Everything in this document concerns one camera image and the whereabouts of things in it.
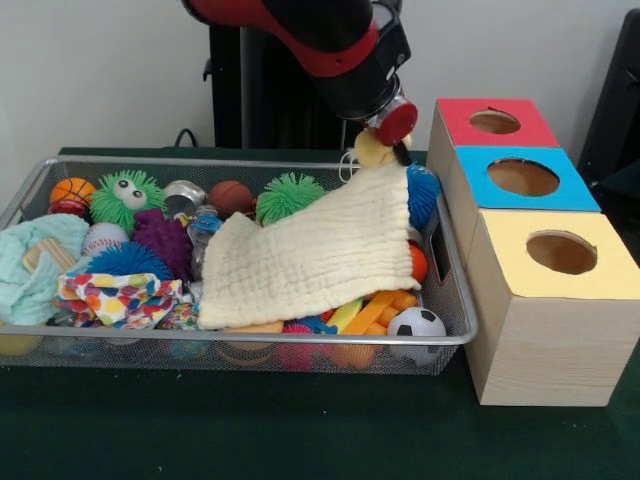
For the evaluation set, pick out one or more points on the small soccer ball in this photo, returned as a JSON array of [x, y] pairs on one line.
[[415, 325]]

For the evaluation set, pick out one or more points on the white polka dot cloth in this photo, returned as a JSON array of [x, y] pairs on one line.
[[115, 300]]

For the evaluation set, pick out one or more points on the black upright panel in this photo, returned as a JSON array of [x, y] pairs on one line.
[[620, 100]]

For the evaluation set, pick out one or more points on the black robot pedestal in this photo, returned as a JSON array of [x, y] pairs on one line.
[[280, 100]]

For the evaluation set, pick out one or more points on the shallow metal mesh bin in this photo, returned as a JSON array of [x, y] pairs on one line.
[[150, 357]]

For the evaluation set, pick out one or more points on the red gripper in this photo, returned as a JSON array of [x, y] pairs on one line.
[[397, 125]]

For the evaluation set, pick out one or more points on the wooden box with three holes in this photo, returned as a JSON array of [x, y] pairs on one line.
[[550, 350]]

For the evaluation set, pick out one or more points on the green puffer toy with eyes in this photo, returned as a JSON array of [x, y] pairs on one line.
[[107, 205], [287, 197]]

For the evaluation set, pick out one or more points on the small orange basketball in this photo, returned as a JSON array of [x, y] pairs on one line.
[[74, 191]]

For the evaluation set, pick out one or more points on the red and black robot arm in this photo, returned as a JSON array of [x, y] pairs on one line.
[[310, 25]]

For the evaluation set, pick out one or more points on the yellow plush toy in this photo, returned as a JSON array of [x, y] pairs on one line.
[[370, 150]]

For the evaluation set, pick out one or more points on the purple spiky rubber toy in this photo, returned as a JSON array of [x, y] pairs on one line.
[[160, 240]]

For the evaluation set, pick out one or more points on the cream muslin cloth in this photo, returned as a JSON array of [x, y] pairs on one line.
[[310, 260]]

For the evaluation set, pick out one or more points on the large blue puffer ball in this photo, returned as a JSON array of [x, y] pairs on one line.
[[425, 195]]

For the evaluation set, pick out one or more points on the mint green cloth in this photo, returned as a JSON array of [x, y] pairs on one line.
[[20, 295]]

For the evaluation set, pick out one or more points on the dark green table cloth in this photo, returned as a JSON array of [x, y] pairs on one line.
[[300, 430], [625, 177]]

